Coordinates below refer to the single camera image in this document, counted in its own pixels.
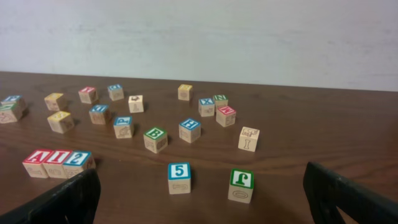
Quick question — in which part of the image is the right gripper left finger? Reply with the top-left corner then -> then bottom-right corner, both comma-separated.
1,169 -> 101,224

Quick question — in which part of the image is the red I block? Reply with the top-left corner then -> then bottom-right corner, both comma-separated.
43,150 -> 72,179

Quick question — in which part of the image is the blue p block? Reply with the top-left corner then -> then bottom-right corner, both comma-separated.
113,116 -> 134,139
1,95 -> 27,111

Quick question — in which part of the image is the white block right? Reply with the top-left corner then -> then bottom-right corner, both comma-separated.
238,126 -> 260,152

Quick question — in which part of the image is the white picture block centre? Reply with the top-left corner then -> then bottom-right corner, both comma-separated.
128,95 -> 144,113

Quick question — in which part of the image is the blue 2 block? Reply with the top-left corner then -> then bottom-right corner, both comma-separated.
63,151 -> 96,179

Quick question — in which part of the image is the green N block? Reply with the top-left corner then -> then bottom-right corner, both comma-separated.
213,95 -> 228,109

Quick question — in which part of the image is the yellow block top centre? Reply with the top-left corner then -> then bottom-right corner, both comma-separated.
44,93 -> 67,111

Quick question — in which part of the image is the blue H block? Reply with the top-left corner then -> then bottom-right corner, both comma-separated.
178,118 -> 201,143

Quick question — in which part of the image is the red A block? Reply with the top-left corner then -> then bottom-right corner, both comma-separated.
22,149 -> 52,179

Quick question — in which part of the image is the green V block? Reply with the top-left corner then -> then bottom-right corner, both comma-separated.
0,103 -> 22,124

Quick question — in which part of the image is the yellow block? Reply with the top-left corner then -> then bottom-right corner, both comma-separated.
44,93 -> 67,111
178,84 -> 193,101
47,111 -> 75,134

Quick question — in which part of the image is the blue D block top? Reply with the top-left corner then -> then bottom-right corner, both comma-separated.
108,84 -> 124,101

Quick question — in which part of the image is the blue D block middle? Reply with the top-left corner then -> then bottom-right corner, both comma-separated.
89,105 -> 111,124

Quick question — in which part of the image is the red Y block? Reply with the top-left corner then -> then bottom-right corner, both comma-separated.
78,86 -> 98,104

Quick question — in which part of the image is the blue d block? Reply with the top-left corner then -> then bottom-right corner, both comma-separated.
108,84 -> 124,101
89,105 -> 111,124

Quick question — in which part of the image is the blue 5 block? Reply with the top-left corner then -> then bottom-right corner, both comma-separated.
168,162 -> 191,195

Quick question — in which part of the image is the green J block right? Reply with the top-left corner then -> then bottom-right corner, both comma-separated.
228,169 -> 254,203

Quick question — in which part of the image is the blue P block centre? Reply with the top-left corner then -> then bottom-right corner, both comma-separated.
113,116 -> 134,139

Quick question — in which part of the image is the green B block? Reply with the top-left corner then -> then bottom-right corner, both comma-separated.
144,126 -> 168,154

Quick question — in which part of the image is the yellow block top right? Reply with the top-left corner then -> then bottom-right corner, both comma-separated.
178,84 -> 193,101

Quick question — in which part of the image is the blue X block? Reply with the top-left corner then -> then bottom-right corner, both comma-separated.
198,98 -> 215,117

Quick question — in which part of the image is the red M block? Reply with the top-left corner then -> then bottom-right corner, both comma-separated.
216,106 -> 236,127

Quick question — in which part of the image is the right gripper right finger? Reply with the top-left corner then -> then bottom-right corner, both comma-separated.
303,162 -> 397,224

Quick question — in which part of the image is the blue P block left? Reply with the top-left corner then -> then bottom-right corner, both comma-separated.
1,95 -> 27,111

